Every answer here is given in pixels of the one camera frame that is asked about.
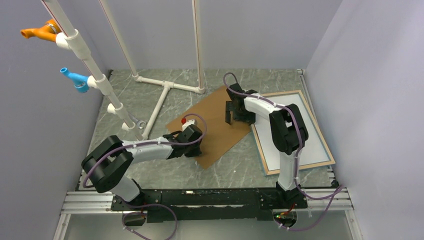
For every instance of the wooden frame backing board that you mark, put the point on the wooden frame backing board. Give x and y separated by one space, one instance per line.
220 136

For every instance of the orange plastic hook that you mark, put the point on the orange plastic hook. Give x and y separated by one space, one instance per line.
47 32

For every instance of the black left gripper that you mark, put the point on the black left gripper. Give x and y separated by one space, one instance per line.
196 153

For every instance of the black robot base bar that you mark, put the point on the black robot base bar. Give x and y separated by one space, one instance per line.
212 204

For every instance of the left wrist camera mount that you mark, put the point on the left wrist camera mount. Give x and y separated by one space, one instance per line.
187 122

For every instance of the grey metal wrench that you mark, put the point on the grey metal wrench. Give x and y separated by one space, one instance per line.
140 124

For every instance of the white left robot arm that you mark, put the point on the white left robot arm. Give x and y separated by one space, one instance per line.
107 164

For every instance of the blue plastic hook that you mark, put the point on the blue plastic hook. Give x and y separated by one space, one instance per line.
80 82

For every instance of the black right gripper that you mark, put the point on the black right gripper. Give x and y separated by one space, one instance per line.
249 117

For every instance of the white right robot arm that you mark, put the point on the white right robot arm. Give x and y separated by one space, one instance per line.
287 127

